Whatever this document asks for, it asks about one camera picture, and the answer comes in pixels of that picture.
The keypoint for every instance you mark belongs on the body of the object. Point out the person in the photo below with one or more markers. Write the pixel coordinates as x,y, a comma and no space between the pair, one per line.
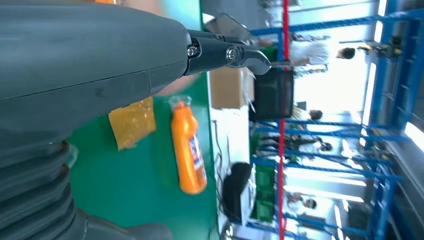
301,203
309,114
311,53
314,145

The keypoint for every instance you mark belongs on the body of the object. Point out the orange detergent bottle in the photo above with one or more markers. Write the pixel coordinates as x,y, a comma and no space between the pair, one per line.
187,152

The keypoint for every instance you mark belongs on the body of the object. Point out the red pole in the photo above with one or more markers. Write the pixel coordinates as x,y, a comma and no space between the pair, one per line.
282,149

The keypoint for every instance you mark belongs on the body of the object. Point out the brown cardboard box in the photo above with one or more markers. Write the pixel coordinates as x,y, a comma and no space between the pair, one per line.
228,89

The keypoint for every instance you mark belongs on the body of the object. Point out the blue shelf rack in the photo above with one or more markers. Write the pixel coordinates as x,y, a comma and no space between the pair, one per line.
381,132

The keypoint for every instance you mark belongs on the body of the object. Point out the printed white paper sheet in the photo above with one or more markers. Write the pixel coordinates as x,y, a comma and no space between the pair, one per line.
248,202

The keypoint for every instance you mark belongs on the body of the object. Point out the yellow taped mat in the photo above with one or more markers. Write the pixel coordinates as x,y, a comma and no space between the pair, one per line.
132,124

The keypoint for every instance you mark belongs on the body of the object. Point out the ceiling light strip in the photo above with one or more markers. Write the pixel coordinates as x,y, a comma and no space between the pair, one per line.
415,136

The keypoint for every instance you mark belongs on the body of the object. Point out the black monitor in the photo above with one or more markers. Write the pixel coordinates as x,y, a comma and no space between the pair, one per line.
273,94

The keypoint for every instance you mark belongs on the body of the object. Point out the black carry case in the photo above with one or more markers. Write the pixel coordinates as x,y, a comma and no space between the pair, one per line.
235,188

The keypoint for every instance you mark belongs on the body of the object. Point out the green crates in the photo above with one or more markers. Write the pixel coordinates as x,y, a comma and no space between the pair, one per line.
265,192

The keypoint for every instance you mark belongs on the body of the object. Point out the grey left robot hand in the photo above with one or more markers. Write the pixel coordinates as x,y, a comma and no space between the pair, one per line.
82,59

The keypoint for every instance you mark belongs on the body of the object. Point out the white table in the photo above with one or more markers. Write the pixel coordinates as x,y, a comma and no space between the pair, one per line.
232,139

